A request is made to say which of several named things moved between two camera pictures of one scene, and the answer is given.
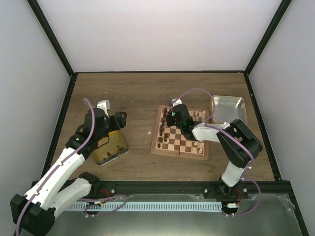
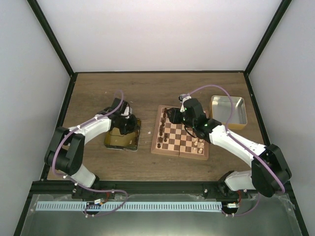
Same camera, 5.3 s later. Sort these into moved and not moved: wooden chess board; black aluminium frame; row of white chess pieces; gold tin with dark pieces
Moved: gold tin with dark pieces
Not moved: black aluminium frame; wooden chess board; row of white chess pieces
